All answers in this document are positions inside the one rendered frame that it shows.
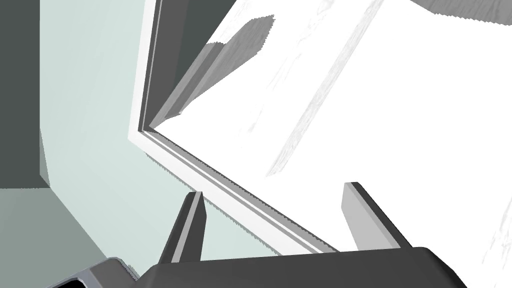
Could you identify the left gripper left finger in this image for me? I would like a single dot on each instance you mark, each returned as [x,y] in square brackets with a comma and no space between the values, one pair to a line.
[188,236]

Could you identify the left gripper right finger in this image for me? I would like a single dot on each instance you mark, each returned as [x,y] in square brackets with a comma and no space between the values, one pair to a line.
[370,224]

